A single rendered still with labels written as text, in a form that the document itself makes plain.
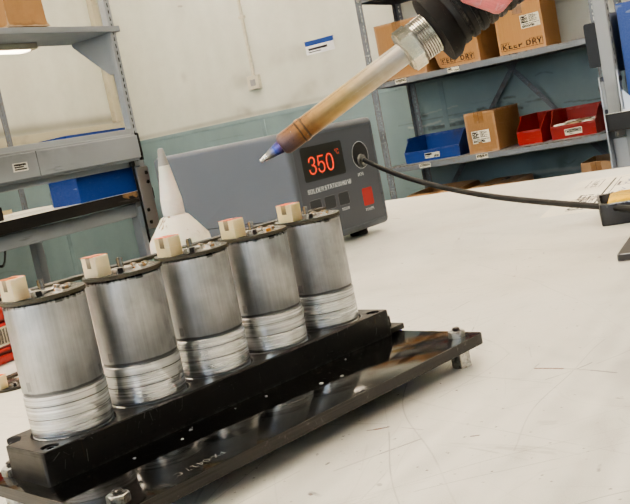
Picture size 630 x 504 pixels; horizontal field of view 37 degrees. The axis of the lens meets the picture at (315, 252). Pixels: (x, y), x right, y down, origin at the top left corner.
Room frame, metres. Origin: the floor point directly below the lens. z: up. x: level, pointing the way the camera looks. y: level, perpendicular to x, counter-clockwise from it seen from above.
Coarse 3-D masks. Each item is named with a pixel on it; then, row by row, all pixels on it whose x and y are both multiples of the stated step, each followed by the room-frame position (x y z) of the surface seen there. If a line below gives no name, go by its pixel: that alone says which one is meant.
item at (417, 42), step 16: (416, 16) 0.32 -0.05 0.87; (400, 32) 0.32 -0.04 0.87; (416, 32) 0.32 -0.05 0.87; (432, 32) 0.32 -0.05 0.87; (400, 48) 0.32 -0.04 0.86; (416, 48) 0.32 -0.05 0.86; (432, 48) 0.32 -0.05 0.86; (384, 64) 0.32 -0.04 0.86; (400, 64) 0.32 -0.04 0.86; (416, 64) 0.32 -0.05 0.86; (352, 80) 0.32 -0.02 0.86; (368, 80) 0.32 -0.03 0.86; (384, 80) 0.32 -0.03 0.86; (336, 96) 0.32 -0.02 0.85; (352, 96) 0.32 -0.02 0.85; (320, 112) 0.32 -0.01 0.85; (336, 112) 0.32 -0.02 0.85; (288, 128) 0.32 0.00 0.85; (304, 128) 0.32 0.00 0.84; (320, 128) 0.32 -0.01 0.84; (288, 144) 0.32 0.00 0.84
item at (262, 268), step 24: (264, 240) 0.32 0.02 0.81; (240, 264) 0.32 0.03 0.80; (264, 264) 0.32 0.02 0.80; (288, 264) 0.33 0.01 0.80; (240, 288) 0.33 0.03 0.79; (264, 288) 0.32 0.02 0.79; (288, 288) 0.33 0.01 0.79; (264, 312) 0.32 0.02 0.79; (288, 312) 0.32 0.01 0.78; (264, 336) 0.32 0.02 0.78; (288, 336) 0.32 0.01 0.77
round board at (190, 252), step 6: (210, 246) 0.31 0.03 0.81; (216, 246) 0.31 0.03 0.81; (222, 246) 0.31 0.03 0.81; (186, 252) 0.31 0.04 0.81; (192, 252) 0.31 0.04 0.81; (198, 252) 0.30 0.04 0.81; (204, 252) 0.30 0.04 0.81; (210, 252) 0.31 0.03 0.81; (156, 258) 0.31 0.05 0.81; (162, 258) 0.31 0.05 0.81; (168, 258) 0.30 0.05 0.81; (174, 258) 0.30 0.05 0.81; (180, 258) 0.30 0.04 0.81; (186, 258) 0.30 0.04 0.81
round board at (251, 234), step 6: (264, 228) 0.34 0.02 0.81; (276, 228) 0.33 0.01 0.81; (282, 228) 0.33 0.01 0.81; (252, 234) 0.32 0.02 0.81; (258, 234) 0.32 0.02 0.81; (264, 234) 0.32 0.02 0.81; (270, 234) 0.32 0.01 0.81; (222, 240) 0.33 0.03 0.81; (228, 240) 0.33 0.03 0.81; (234, 240) 0.32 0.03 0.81; (240, 240) 0.32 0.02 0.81; (246, 240) 0.32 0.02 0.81
